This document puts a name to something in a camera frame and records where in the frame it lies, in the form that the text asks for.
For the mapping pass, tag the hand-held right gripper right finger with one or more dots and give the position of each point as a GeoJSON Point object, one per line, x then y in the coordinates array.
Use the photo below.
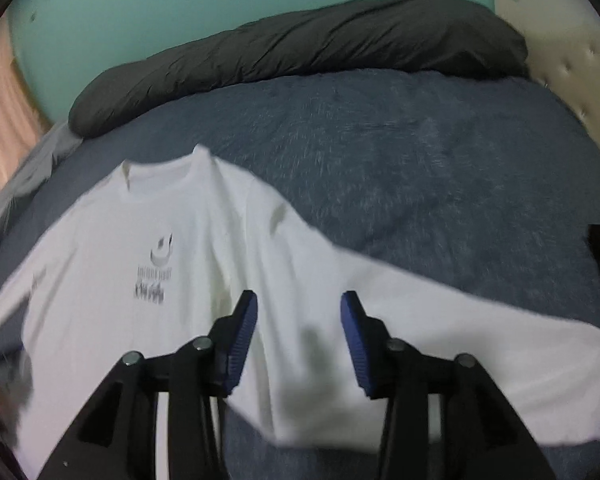
{"type": "Point", "coordinates": [357, 350]}

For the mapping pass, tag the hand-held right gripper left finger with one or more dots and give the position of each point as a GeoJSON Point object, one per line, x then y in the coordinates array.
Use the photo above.
{"type": "Point", "coordinates": [240, 345]}

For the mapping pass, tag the white t-shirt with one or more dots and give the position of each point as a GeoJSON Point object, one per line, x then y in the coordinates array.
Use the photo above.
{"type": "Point", "coordinates": [105, 260]}

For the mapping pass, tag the blue-grey bed sheet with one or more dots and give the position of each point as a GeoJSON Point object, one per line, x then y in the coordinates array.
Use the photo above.
{"type": "Point", "coordinates": [430, 160]}

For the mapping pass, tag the light grey blanket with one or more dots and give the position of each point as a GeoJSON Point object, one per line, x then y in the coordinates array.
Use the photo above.
{"type": "Point", "coordinates": [30, 175]}

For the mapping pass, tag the dark grey long pillow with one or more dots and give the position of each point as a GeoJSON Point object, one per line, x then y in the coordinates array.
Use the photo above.
{"type": "Point", "coordinates": [305, 50]}

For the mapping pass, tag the pink curtain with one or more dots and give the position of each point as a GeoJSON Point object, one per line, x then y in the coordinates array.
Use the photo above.
{"type": "Point", "coordinates": [5, 110]}

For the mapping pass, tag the cream tufted headboard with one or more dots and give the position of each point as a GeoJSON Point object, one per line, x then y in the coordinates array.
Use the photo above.
{"type": "Point", "coordinates": [575, 60]}

